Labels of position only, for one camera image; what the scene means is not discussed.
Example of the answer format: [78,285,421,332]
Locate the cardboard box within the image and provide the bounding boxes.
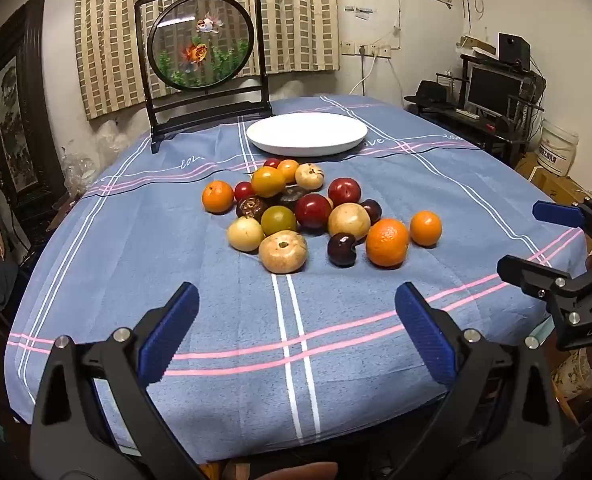
[516,152,592,211]

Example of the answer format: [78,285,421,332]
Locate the red plum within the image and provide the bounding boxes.
[295,193,334,233]
[327,177,362,207]

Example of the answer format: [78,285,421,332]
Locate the large orange tangerine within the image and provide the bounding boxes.
[365,218,410,268]

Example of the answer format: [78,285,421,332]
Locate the orange tomato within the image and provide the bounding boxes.
[201,180,235,215]

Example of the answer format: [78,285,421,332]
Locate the black monitor stand desk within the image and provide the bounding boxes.
[406,52,547,168]

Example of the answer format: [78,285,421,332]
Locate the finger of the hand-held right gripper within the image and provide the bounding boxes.
[496,254,592,328]
[532,199,592,256]

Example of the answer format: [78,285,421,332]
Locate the white wall power outlets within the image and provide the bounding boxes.
[340,40,394,59]

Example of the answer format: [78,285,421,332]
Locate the floral patterned cloth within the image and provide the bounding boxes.
[551,347,592,401]

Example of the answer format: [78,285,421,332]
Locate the blue plaid tablecloth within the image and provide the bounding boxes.
[3,94,589,466]

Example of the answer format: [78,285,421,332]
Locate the black speaker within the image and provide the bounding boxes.
[497,32,532,72]

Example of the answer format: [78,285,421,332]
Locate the beige checked curtain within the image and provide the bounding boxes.
[73,0,341,121]

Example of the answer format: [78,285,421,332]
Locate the black computer monitor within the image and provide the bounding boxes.
[463,64,529,118]

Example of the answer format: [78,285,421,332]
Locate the dark framed painting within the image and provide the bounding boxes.
[0,0,67,231]

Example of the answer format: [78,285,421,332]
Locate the yellow-green citrus fruit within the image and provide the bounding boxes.
[260,205,298,237]

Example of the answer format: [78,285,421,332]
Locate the dark purple round fruit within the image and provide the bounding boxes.
[275,186,311,211]

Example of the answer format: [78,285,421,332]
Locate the white power cable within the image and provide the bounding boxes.
[348,52,382,97]

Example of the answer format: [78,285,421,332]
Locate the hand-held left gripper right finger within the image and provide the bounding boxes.
[394,281,564,480]

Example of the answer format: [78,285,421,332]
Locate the yellow-orange tomato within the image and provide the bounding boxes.
[250,166,287,198]

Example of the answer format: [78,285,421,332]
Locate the dark brown round fruit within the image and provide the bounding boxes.
[236,196,270,222]

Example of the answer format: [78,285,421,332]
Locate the clear plastic bags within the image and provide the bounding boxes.
[58,120,142,196]

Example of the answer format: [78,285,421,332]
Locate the white plastic bucket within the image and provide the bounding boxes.
[536,119,579,177]

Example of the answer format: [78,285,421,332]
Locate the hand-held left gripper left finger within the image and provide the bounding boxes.
[28,281,212,480]

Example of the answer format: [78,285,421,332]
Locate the large beige dimpled fruit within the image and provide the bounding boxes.
[258,230,309,275]

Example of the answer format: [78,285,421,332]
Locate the black hat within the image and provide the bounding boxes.
[403,80,449,108]

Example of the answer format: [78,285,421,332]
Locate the white round plate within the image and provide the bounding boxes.
[246,113,369,157]

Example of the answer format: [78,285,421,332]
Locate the beige speckled fruit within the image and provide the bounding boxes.
[327,202,372,242]

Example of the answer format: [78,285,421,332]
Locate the small orange tangerine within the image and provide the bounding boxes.
[409,210,443,248]
[276,159,301,184]

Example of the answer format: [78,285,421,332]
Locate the beige round fruit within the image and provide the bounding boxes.
[295,162,325,191]
[226,216,266,253]

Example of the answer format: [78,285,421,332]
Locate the goldfish embroidery black frame screen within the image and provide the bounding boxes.
[134,0,275,155]

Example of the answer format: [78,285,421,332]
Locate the small dark plum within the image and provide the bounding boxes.
[360,199,383,226]

